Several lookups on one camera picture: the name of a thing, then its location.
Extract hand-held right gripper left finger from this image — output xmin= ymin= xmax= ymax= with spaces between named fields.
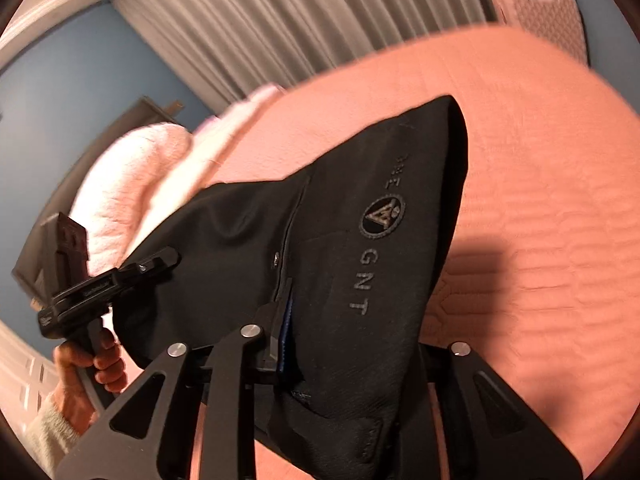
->
xmin=55 ymin=295 xmax=294 ymax=480

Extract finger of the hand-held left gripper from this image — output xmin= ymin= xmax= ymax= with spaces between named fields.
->
xmin=114 ymin=247 xmax=181 ymax=287

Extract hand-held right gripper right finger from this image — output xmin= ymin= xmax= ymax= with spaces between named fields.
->
xmin=421 ymin=341 xmax=584 ymax=480

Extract person's left hand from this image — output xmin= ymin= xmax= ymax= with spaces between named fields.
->
xmin=52 ymin=332 xmax=128 ymax=441

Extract grey pleated curtain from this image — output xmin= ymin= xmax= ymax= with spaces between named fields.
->
xmin=112 ymin=0 xmax=501 ymax=111

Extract fluffy pale pink blanket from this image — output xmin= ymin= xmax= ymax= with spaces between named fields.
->
xmin=67 ymin=124 xmax=195 ymax=257

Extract black pants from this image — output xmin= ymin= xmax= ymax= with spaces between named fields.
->
xmin=112 ymin=94 xmax=471 ymax=480

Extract white panelled door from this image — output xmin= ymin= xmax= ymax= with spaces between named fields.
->
xmin=0 ymin=321 xmax=57 ymax=428

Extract salmon pink quilted bedspread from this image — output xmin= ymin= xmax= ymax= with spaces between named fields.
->
xmin=115 ymin=25 xmax=640 ymax=480

